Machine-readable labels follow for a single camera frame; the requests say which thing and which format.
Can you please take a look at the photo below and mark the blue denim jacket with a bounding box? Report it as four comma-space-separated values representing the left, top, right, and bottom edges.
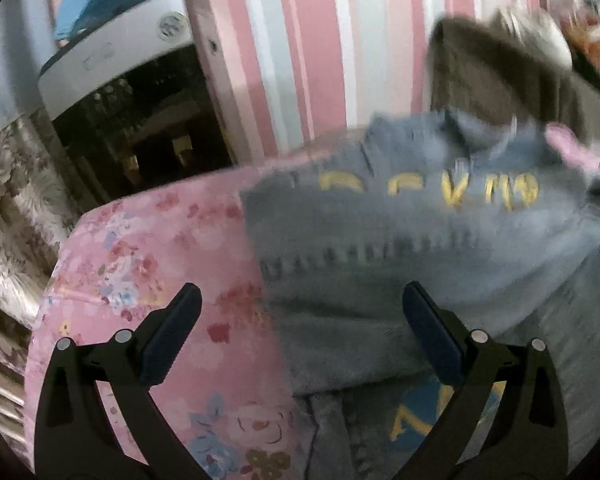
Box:
242, 110, 600, 479

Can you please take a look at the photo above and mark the pink floral bed quilt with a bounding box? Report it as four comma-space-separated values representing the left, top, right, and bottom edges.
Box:
24, 128, 362, 479

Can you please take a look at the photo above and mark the floral beige curtain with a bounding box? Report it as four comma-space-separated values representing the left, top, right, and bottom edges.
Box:
0, 110, 79, 457

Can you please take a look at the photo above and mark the grey water dispenser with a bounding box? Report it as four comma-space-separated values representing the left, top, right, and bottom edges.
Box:
38, 0, 251, 204

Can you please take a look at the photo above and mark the brown blanket covered furniture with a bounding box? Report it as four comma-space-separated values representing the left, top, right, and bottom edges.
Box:
428, 18, 600, 144

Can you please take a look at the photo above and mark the pink floral gift bag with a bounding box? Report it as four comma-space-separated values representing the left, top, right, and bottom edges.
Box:
547, 0, 600, 76

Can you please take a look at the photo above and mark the white folded garment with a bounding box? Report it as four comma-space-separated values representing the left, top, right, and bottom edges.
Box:
491, 6, 572, 70

